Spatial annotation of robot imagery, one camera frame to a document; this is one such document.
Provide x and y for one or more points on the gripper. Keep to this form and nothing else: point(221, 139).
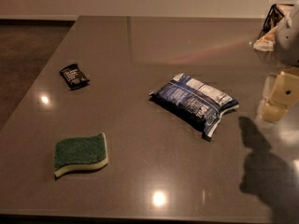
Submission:
point(288, 40)

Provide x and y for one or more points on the blue chip bag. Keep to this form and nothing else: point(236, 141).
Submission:
point(196, 102)

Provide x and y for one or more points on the green yellow sponge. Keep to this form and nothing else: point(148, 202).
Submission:
point(78, 154)

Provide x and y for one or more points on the small black snack packet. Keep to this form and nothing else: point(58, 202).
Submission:
point(74, 77)

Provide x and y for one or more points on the black wire basket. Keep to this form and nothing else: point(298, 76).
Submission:
point(275, 14)

